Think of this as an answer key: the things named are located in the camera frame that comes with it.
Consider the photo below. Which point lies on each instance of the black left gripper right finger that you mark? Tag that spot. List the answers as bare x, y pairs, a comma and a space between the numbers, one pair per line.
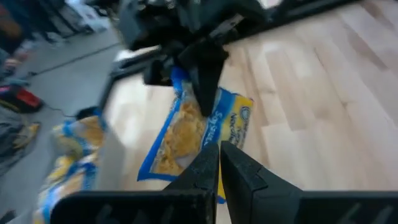
255, 199

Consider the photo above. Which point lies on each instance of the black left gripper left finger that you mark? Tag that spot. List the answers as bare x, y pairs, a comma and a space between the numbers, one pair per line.
186, 199

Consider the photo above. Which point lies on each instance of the blue Maruchan noodle packet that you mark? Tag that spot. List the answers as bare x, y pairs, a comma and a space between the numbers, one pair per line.
68, 183
183, 140
84, 133

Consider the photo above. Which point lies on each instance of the grey plastic bin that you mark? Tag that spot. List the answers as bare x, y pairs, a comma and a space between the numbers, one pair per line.
112, 161

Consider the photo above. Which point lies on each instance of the red and black floor object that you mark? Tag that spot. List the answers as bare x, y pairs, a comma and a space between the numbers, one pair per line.
21, 99

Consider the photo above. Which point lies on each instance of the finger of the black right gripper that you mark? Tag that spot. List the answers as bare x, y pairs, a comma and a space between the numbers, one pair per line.
205, 77
158, 73

